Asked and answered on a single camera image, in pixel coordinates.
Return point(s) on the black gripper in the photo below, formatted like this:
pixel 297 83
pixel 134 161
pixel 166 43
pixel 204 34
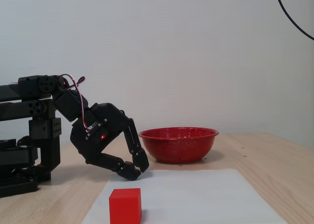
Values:
pixel 98 135

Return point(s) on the red cube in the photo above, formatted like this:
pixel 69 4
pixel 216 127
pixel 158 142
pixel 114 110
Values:
pixel 123 206

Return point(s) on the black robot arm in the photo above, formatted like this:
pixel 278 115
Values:
pixel 36 108

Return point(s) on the red speckled enamel bowl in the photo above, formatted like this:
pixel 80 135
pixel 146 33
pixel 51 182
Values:
pixel 177 148

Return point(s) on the white paper sheet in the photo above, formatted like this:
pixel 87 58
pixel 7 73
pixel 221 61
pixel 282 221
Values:
pixel 196 197

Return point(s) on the black base mount block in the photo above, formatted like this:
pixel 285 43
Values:
pixel 17 155

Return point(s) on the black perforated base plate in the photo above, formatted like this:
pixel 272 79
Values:
pixel 17 186

